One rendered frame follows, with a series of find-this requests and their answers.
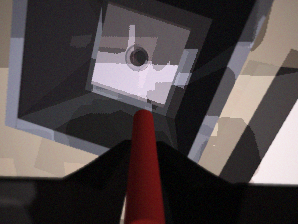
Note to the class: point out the red peg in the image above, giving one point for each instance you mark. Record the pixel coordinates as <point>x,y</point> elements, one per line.
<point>144,204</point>

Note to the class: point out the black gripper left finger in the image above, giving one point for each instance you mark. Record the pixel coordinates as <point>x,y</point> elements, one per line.
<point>93,194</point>

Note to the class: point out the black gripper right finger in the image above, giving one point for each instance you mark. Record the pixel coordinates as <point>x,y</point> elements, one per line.
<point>193,195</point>

